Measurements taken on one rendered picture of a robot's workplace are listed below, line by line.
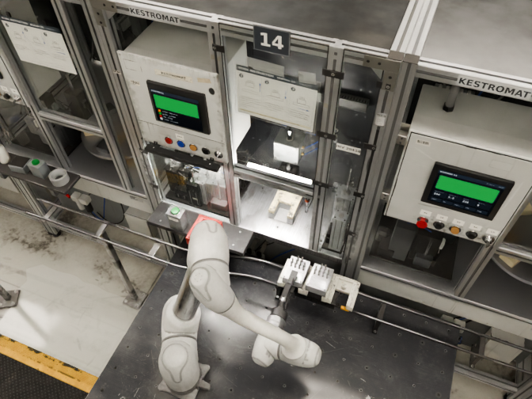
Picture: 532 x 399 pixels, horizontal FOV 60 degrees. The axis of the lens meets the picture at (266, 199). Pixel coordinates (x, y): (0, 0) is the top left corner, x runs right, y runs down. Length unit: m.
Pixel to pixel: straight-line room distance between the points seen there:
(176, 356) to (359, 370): 0.84
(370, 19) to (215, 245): 0.91
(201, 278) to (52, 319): 2.01
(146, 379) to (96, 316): 1.09
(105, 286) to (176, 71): 1.97
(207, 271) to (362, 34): 0.91
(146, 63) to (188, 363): 1.20
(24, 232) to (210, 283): 2.55
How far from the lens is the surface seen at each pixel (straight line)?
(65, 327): 3.36
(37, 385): 3.26
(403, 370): 2.35
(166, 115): 1.95
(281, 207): 2.42
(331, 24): 1.62
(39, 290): 3.57
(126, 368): 2.37
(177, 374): 2.05
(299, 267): 2.19
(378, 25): 1.64
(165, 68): 1.82
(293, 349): 1.92
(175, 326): 2.10
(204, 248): 1.62
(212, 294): 1.55
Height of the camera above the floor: 2.83
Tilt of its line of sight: 51 degrees down
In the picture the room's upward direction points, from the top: 1 degrees counter-clockwise
